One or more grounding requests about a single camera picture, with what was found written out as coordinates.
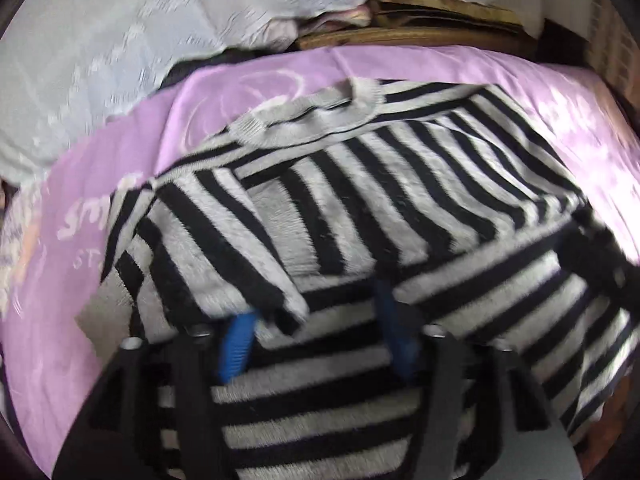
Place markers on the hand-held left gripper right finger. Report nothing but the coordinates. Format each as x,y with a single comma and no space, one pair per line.
396,332

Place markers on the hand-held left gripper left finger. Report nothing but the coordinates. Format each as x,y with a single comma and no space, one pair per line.
236,347

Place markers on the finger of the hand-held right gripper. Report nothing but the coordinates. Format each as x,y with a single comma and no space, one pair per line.
600,250

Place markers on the black white striped sweater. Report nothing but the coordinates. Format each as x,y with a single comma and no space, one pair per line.
350,200

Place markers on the purple printed bedsheet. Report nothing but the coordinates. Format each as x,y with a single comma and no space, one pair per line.
70,320

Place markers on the brick patterned board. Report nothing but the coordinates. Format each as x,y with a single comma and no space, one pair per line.
610,45

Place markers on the dark cloth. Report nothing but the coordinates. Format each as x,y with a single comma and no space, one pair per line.
200,67

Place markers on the woven straw mat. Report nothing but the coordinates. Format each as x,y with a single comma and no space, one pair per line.
400,35

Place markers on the pink patterned cloth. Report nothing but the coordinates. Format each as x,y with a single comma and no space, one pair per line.
345,15

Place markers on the white lace cloth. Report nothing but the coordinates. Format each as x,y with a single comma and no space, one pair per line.
100,35

